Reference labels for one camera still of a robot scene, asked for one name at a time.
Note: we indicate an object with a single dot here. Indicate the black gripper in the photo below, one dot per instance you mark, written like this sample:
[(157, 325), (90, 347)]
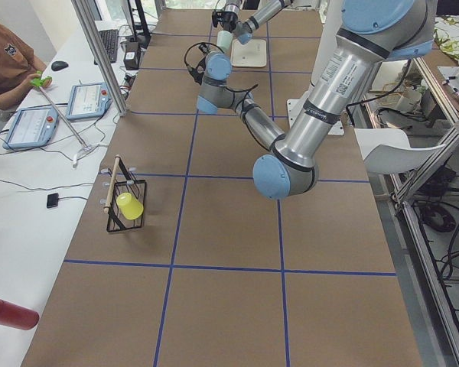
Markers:
[(227, 16)]

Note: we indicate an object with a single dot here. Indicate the mint green cup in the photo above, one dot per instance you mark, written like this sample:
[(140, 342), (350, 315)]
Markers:
[(224, 40)]

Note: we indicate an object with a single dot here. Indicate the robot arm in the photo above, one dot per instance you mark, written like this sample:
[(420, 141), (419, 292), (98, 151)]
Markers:
[(363, 34), (244, 29)]

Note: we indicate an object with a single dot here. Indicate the cream rabbit tray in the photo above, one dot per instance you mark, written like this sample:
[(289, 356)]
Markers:
[(253, 54)]

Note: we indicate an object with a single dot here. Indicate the yellow cup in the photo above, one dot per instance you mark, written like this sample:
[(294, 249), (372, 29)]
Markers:
[(130, 207)]

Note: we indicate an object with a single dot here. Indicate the black keyboard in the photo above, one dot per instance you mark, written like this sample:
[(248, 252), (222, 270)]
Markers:
[(110, 41)]

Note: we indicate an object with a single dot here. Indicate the blue teach pendant far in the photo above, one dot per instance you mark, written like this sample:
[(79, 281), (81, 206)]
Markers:
[(88, 101)]

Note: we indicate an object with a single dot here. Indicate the blue teach pendant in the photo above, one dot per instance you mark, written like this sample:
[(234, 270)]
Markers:
[(31, 128), (88, 101)]

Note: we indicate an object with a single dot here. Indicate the black computer mouse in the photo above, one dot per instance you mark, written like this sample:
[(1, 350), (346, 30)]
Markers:
[(59, 65)]

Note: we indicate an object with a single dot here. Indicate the white chair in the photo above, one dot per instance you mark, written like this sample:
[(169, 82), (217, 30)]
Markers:
[(388, 151)]

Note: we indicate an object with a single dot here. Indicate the seated person brown shirt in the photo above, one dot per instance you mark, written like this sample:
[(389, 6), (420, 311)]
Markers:
[(19, 65)]

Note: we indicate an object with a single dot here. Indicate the blue teach pendant near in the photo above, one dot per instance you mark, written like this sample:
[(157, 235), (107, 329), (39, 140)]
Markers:
[(31, 128)]

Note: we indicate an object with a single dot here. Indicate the small black box device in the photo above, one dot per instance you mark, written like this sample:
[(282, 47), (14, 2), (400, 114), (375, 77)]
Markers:
[(52, 200)]

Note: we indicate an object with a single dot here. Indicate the red bottle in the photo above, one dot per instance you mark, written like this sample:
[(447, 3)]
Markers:
[(16, 316)]

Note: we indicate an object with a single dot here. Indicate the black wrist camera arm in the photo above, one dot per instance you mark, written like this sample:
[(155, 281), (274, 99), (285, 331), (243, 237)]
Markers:
[(216, 17)]

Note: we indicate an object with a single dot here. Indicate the aluminium frame post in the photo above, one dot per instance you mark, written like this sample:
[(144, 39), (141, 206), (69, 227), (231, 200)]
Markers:
[(88, 24)]

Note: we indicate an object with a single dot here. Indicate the wooden rack handle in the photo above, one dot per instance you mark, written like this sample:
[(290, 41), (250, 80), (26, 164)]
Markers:
[(112, 183)]

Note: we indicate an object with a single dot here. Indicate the black wire cup rack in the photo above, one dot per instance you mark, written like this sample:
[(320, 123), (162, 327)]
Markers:
[(126, 181)]

